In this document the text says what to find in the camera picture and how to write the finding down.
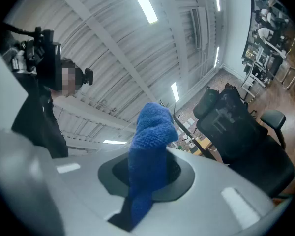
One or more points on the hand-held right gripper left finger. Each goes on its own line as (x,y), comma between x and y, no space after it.
(19,181)

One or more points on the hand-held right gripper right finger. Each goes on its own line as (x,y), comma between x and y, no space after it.
(211,205)

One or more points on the blue fluffy cloth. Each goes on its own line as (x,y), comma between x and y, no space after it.
(150,136)

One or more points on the person's body in black clothing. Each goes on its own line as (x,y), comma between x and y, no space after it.
(37,122)

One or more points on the yellow wooden table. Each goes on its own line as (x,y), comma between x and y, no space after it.
(204,144)

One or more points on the black mesh chair backrest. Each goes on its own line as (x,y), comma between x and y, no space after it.
(236,136)

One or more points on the black chair headrest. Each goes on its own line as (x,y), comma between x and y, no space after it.
(206,102)

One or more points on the gray padded chair armrest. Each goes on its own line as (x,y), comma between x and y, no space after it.
(273,118)

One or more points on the person's head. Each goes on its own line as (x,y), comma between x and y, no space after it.
(66,77)

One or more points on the black chest-mounted tablet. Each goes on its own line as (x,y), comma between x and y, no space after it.
(49,67)

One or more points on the ceiling air vent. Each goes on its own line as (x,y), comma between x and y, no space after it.
(196,28)

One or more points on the black head-worn camera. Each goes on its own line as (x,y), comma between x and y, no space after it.
(88,76)

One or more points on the black chest rig mount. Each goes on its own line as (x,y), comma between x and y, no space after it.
(30,51)

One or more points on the chrome cantilever chair frame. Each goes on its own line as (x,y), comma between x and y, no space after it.
(293,80)

